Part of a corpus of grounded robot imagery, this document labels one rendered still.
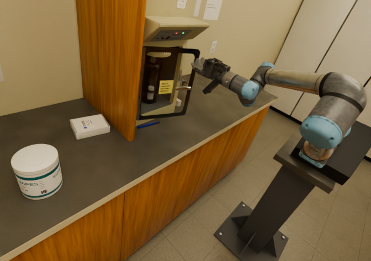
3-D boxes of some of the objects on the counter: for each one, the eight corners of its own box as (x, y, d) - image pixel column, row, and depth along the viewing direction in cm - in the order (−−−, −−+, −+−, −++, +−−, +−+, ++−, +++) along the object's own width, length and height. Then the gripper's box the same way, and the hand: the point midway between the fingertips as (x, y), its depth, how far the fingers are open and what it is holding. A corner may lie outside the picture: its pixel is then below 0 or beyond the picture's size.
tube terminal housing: (107, 106, 130) (107, -55, 87) (149, 94, 152) (166, -39, 109) (132, 127, 118) (145, -47, 75) (174, 111, 139) (203, -31, 96)
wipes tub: (16, 182, 79) (5, 152, 70) (54, 166, 87) (48, 138, 79) (28, 207, 72) (17, 177, 64) (69, 187, 81) (64, 159, 73)
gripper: (234, 66, 98) (200, 49, 108) (223, 69, 92) (188, 51, 102) (228, 83, 103) (196, 66, 113) (217, 86, 97) (184, 68, 107)
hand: (192, 65), depth 109 cm, fingers closed
